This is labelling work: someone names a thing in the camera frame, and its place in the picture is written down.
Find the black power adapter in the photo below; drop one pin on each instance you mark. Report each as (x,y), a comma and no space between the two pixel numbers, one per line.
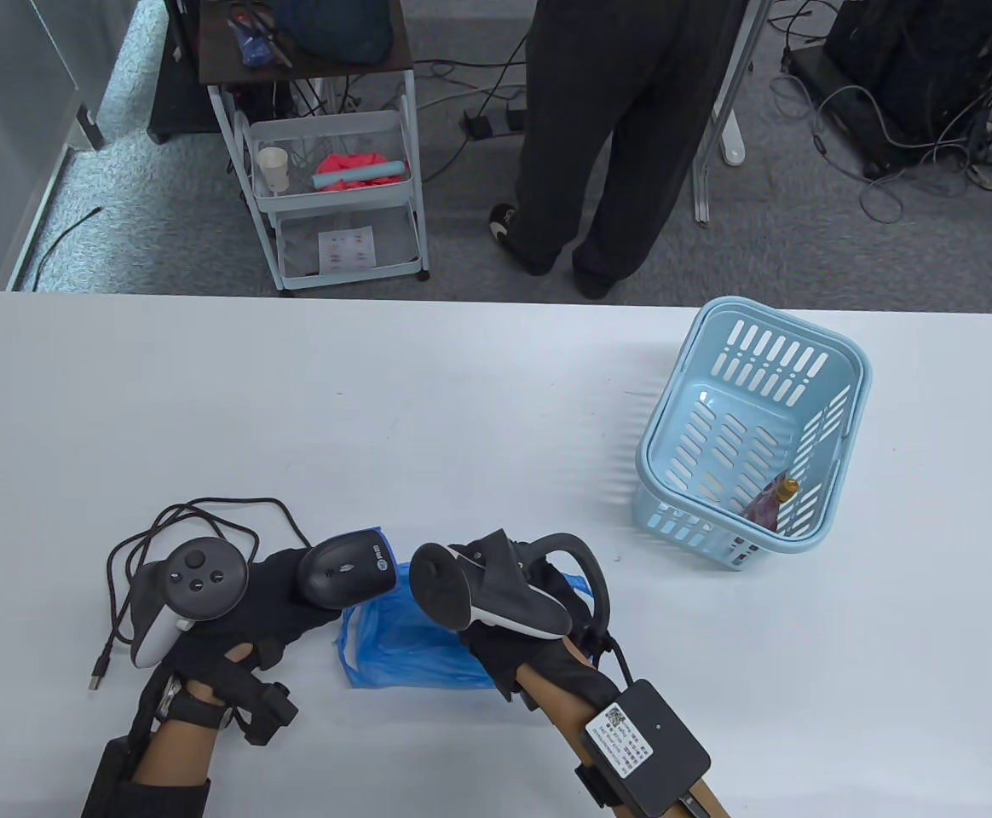
(479,126)
(515,119)

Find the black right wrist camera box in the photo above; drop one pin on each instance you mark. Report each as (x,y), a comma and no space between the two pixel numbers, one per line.
(654,750)

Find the white rolling cart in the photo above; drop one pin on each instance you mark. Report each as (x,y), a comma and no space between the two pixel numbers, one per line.
(334,200)

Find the black computer case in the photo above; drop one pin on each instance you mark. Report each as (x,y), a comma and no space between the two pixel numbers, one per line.
(914,60)

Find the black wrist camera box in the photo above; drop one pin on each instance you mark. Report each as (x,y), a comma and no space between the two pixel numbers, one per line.
(654,750)
(112,777)

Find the black cabinet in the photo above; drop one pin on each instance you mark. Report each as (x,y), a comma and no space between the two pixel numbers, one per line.
(176,102)

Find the teal roll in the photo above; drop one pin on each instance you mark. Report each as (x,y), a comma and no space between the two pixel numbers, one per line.
(355,175)

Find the person's left forearm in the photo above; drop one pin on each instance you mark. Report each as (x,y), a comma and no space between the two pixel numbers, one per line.
(181,758)

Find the person's left hand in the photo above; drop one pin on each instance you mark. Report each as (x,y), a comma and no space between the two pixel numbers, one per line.
(257,613)

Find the light blue plastic basket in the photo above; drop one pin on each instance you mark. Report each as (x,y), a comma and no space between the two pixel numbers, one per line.
(773,409)

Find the person's right hand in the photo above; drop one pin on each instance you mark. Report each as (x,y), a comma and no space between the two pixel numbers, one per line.
(504,656)

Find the red cloth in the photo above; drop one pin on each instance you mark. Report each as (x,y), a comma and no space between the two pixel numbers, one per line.
(347,162)

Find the dark blue bag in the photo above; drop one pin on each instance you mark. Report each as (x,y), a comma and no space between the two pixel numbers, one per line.
(334,30)

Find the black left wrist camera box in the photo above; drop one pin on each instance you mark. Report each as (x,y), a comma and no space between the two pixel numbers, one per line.
(112,777)

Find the white desk leg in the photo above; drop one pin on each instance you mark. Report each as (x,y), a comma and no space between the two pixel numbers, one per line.
(733,141)

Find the white paper cup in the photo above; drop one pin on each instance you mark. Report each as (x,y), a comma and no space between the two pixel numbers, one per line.
(273,166)

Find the blue packet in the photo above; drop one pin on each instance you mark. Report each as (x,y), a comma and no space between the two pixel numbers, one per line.
(250,43)

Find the printed paper sheet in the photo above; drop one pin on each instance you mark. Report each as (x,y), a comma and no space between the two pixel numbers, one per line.
(347,250)

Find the red ketchup package gold cap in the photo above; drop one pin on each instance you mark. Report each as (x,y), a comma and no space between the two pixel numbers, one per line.
(769,503)

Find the grey metal rails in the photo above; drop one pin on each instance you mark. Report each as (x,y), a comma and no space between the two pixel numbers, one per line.
(703,200)

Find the blue plastic bag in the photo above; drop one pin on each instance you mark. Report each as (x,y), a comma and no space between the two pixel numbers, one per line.
(394,648)

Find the grey white left hand controller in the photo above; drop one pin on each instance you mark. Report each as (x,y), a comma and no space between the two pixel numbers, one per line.
(202,579)

